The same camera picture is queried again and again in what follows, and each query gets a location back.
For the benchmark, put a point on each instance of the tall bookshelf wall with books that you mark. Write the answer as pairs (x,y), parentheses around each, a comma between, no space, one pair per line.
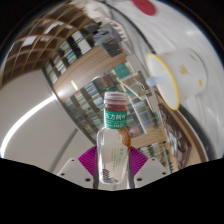
(83,90)

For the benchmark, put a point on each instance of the white mug yellow rim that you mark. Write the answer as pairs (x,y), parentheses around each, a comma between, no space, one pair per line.
(188,75)

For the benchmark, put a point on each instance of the flat round red coaster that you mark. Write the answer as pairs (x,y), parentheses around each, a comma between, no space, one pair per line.
(145,6)

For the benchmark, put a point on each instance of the white architectural bridge model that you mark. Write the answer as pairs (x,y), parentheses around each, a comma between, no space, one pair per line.
(135,83)

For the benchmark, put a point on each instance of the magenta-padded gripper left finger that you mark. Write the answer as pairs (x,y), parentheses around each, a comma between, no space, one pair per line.
(73,172)

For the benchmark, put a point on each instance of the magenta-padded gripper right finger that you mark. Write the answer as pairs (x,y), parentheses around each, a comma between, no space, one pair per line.
(151,171)

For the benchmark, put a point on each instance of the dark grey architectural model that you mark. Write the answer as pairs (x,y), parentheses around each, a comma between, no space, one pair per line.
(108,41)

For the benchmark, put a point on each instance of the pale blue stick in mug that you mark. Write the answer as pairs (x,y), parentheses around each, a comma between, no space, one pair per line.
(158,80)

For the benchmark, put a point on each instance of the ceiling strip lights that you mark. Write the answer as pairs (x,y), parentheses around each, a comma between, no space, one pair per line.
(23,123)

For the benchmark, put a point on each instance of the clear plastic bottle green label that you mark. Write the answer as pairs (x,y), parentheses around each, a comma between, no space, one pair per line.
(113,146)

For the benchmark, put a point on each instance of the wooden cubby shelf unit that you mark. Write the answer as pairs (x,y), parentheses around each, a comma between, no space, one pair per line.
(40,40)

